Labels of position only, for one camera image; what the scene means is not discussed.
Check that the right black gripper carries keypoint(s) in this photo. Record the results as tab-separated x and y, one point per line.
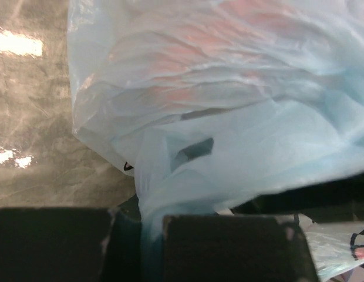
331	202

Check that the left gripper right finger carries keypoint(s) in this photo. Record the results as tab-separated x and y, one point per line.
235	248

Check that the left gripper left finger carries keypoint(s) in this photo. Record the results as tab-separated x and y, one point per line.
68	244

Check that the blue plastic bag with print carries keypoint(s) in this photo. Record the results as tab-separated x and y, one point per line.
214	103

